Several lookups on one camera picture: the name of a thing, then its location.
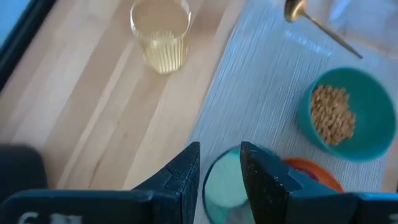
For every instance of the orange plate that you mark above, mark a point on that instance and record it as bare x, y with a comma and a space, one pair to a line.
321, 175

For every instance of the black aluminium table frame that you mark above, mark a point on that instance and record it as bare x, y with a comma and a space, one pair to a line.
21, 37

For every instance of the clear ribbed juice glass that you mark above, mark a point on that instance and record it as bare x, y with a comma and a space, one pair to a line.
163, 53

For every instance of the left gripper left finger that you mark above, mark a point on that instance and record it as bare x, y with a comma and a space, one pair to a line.
178, 186

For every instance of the grey woven placemat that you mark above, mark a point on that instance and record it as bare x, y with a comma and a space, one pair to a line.
258, 93

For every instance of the gold spoon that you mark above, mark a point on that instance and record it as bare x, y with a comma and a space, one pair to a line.
293, 9

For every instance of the teal bowl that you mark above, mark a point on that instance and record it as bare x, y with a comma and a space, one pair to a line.
370, 124

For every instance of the cereal pieces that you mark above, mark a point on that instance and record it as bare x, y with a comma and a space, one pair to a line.
332, 115

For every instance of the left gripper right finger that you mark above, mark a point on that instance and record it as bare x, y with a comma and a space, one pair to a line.
270, 193

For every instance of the teal faceted cup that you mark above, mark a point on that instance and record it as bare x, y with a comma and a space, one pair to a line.
222, 186

